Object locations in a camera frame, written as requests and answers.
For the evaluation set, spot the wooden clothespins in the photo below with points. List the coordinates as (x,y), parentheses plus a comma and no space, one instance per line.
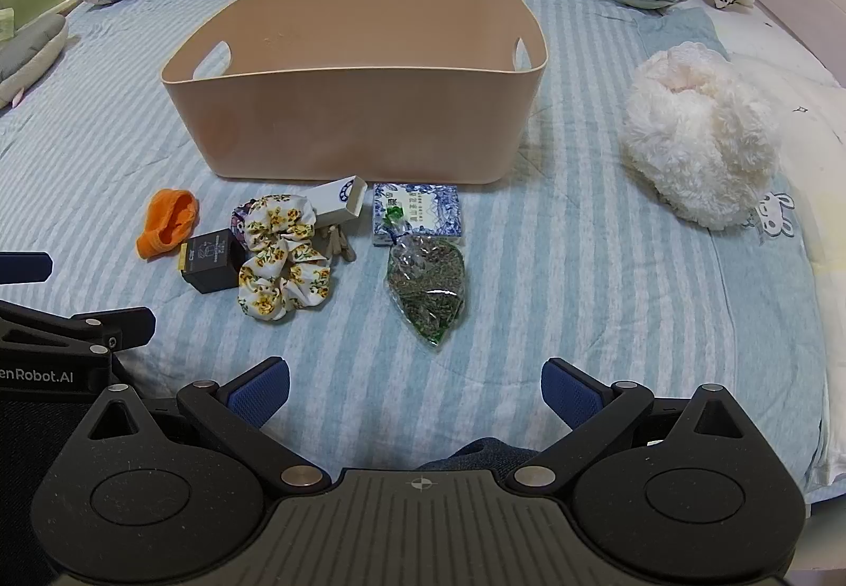
(338,243)

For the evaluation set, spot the blue white patterned box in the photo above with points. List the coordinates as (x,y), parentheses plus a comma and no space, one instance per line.
(423,209)

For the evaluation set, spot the blue striped bed cover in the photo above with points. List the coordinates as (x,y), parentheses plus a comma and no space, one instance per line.
(595,295)

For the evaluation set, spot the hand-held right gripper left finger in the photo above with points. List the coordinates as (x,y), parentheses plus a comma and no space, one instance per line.
(259,393)

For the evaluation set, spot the white bed sheet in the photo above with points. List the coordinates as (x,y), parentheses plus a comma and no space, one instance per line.
(806,116)

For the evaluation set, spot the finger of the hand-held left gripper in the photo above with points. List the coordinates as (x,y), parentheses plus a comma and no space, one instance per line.
(23,267)
(79,328)

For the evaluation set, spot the beige plastic storage basket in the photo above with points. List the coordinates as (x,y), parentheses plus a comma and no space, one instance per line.
(344,110)

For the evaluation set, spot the dark cloth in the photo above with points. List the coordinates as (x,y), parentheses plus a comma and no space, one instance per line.
(33,460)

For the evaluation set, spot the white fluffy plush toy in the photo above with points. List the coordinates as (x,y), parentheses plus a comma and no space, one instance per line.
(700,143)

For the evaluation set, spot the clear bag of dried herbs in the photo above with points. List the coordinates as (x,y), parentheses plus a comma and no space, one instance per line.
(429,288)

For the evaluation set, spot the grey white cushion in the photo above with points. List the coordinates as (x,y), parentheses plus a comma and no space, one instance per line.
(30,54)

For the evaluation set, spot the orange sock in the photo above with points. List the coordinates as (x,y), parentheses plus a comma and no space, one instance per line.
(165,226)

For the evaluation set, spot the purple patterned pouch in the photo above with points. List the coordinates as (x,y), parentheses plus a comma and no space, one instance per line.
(238,219)

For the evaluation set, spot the yellow floral white scrunchie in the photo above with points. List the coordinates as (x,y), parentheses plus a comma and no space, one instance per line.
(281,219)
(287,285)

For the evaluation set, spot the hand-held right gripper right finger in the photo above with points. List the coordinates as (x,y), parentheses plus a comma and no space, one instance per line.
(572,393)

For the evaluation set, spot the small white blue-print box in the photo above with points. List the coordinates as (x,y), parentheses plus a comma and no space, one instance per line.
(340,199)

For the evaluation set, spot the blue denim clothing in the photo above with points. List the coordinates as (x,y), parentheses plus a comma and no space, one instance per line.
(476,455)

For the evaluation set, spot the small black box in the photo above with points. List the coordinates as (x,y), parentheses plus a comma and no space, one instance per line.
(210,261)

